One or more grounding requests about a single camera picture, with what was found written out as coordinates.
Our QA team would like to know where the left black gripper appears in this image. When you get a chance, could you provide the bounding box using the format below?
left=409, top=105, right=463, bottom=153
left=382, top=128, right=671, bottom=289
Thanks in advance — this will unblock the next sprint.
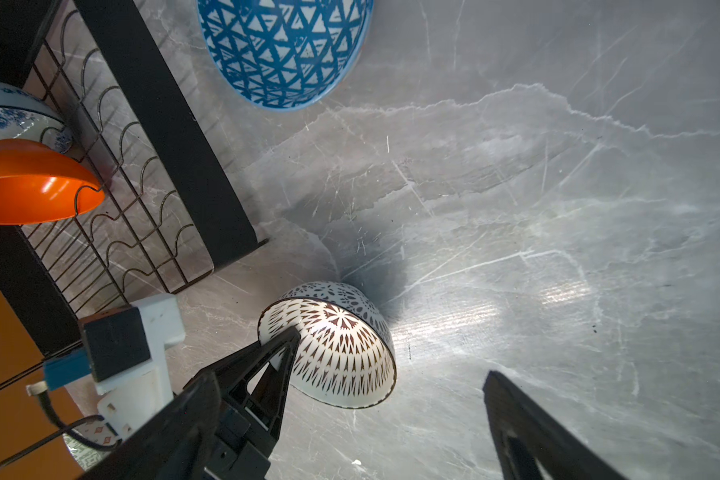
left=187, top=327, right=301, bottom=480

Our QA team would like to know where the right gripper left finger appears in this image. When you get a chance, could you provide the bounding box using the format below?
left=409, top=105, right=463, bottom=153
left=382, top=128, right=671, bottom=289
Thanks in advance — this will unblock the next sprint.
left=82, top=373, right=221, bottom=479

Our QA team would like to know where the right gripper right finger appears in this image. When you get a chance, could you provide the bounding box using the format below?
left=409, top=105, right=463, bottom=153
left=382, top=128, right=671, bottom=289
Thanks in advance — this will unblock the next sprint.
left=483, top=370, right=623, bottom=479

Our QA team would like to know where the white brown striped bowl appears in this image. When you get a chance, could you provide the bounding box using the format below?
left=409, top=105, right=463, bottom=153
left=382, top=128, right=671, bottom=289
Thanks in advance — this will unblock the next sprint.
left=257, top=281, right=398, bottom=409

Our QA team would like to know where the black wire dish rack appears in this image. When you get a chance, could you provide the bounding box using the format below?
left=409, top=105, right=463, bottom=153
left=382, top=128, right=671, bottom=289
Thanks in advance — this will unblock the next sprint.
left=0, top=1, right=259, bottom=392

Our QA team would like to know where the plain orange bowl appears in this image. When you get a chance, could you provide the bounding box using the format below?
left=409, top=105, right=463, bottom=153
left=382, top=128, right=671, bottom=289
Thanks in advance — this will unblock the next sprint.
left=0, top=139, right=106, bottom=226

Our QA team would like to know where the blue floral bowl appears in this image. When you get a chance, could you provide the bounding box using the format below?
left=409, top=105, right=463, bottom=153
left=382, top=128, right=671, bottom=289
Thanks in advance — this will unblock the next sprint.
left=0, top=82, right=73, bottom=154

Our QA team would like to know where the dark blue patterned bowl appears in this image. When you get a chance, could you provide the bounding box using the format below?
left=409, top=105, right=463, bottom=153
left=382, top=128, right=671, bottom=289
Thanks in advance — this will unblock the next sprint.
left=196, top=0, right=374, bottom=111

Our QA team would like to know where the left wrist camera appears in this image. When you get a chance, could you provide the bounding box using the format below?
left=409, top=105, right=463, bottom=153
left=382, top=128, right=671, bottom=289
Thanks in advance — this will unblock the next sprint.
left=26, top=294, right=185, bottom=440

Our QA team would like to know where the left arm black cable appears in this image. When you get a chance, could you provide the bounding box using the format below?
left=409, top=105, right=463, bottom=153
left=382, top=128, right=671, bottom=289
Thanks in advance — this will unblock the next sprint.
left=0, top=389, right=118, bottom=480

